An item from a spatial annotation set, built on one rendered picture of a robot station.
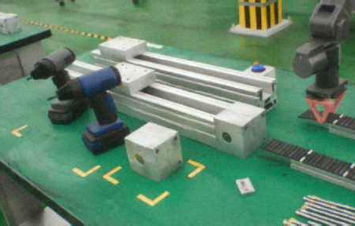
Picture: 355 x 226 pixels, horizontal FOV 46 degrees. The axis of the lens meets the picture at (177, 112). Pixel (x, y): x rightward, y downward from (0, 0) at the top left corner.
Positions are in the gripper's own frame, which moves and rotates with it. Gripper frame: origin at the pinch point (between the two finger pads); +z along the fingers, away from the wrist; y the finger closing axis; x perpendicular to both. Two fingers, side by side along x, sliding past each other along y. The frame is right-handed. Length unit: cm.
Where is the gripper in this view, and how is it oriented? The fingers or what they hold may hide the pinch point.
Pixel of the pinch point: (325, 115)
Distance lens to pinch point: 117.8
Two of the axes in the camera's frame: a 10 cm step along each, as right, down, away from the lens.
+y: -6.9, 4.2, -6.0
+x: 7.2, 2.3, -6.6
